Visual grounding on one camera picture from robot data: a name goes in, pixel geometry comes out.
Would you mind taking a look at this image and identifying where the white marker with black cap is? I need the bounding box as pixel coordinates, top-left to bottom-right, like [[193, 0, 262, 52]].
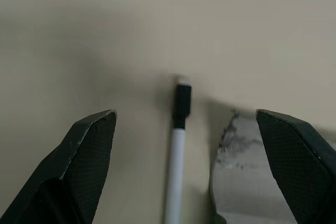
[[163, 76, 193, 224]]

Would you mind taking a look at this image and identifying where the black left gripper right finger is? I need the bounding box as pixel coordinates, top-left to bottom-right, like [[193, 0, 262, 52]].
[[255, 109, 336, 224]]

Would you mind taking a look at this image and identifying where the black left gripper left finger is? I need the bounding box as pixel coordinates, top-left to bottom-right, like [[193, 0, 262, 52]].
[[0, 109, 118, 224]]

